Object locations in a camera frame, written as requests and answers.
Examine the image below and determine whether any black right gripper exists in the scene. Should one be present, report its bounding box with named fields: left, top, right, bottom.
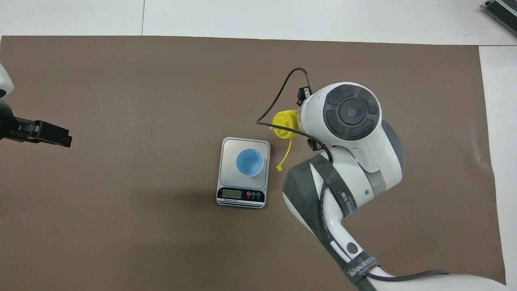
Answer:
left=297, top=86, right=324, bottom=152

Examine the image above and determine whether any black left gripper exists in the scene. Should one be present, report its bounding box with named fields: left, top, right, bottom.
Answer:
left=0, top=99, right=73, bottom=148

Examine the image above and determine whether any yellow squeeze bottle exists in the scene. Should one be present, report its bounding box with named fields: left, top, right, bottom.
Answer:
left=269, top=109, right=303, bottom=172

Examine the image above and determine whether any light blue plastic cup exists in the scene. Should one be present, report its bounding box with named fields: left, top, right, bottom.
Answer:
left=235, top=148, right=265, bottom=177

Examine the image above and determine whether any silver digital kitchen scale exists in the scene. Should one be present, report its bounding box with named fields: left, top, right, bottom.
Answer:
left=216, top=137, right=271, bottom=209

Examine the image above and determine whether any brown table mat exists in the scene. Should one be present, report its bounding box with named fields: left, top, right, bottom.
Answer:
left=0, top=36, right=506, bottom=291

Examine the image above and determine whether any grey finned metal device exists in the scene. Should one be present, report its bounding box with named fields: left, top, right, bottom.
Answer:
left=484, top=0, right=517, bottom=39

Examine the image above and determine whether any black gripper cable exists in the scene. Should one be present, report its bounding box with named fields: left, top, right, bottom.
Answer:
left=256, top=67, right=451, bottom=282

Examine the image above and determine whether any black printed velcro strap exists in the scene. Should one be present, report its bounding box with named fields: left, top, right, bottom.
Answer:
left=343, top=251, right=381, bottom=284
left=310, top=156, right=358, bottom=217

